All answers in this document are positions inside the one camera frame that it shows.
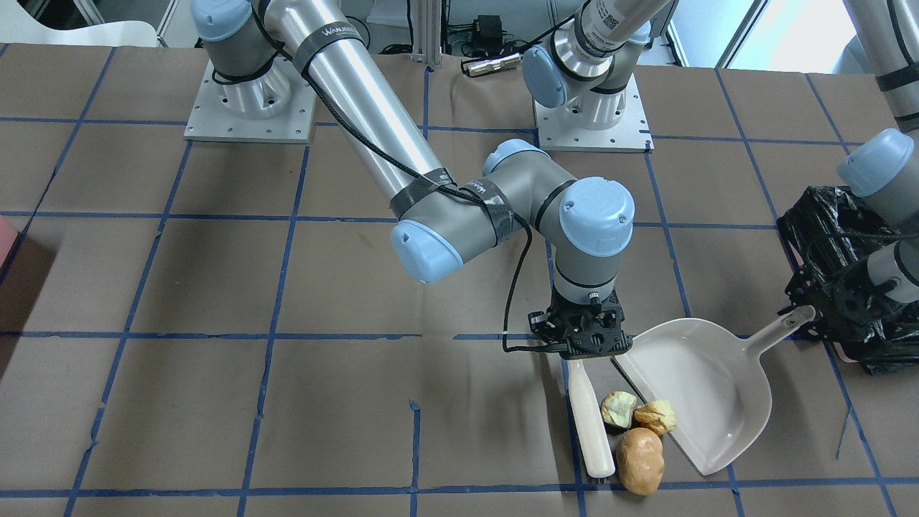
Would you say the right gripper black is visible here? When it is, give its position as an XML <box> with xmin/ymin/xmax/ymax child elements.
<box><xmin>528</xmin><ymin>298</ymin><xmax>633</xmax><ymax>360</ymax></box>

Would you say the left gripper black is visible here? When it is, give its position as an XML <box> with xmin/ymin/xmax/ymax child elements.
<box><xmin>783</xmin><ymin>262</ymin><xmax>898</xmax><ymax>338</ymax></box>

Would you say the apple core piece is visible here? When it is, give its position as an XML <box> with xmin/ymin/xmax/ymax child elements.
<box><xmin>600</xmin><ymin>391</ymin><xmax>639</xmax><ymax>429</ymax></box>
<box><xmin>633</xmin><ymin>399</ymin><xmax>678</xmax><ymax>437</ymax></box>

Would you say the beige hand brush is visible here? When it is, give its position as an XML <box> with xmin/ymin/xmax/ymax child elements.
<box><xmin>567</xmin><ymin>360</ymin><xmax>616</xmax><ymax>479</ymax></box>

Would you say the beige plastic dustpan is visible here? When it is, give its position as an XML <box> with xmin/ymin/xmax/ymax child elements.
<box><xmin>612</xmin><ymin>307</ymin><xmax>817</xmax><ymax>475</ymax></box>

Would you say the brown potato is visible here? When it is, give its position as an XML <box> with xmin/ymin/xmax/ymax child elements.
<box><xmin>616</xmin><ymin>427</ymin><xmax>664</xmax><ymax>496</ymax></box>

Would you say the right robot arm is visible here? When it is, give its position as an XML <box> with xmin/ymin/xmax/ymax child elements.
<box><xmin>191</xmin><ymin>1</ymin><xmax>635</xmax><ymax>360</ymax></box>

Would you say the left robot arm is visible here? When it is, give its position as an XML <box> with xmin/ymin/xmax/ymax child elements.
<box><xmin>523</xmin><ymin>1</ymin><xmax>917</xmax><ymax>311</ymax></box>

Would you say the black bag lined bin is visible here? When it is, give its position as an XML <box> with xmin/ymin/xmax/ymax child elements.
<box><xmin>778</xmin><ymin>186</ymin><xmax>918</xmax><ymax>374</ymax></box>

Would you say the pink plastic bin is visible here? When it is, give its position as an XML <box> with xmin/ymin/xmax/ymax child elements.
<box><xmin>0</xmin><ymin>216</ymin><xmax>19</xmax><ymax>269</ymax></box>

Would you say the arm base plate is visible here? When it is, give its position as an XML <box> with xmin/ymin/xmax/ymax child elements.
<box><xmin>184</xmin><ymin>58</ymin><xmax>316</xmax><ymax>144</ymax></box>
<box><xmin>533</xmin><ymin>76</ymin><xmax>654</xmax><ymax>153</ymax></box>

